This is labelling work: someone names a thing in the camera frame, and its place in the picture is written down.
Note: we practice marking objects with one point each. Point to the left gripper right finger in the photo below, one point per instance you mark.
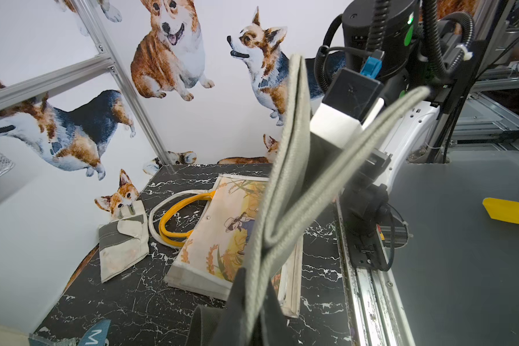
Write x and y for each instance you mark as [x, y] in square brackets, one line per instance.
[274, 331]

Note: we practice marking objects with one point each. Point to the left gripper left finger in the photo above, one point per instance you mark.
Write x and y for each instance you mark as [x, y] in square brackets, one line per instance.
[231, 327]

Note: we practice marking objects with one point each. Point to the small folded cream grey pouch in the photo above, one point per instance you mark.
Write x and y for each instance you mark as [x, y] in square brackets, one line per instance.
[123, 242]

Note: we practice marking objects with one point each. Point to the grey-green canvas bag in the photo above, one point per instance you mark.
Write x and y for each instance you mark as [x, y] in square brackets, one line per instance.
[293, 200]

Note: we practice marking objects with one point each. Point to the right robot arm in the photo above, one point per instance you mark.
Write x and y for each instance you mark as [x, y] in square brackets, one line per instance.
[388, 72]

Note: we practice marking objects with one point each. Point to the yellow plastic scraper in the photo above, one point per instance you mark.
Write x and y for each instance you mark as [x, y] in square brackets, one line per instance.
[502, 210]

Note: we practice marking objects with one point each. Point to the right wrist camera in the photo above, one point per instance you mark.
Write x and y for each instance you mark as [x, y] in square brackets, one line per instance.
[349, 105]

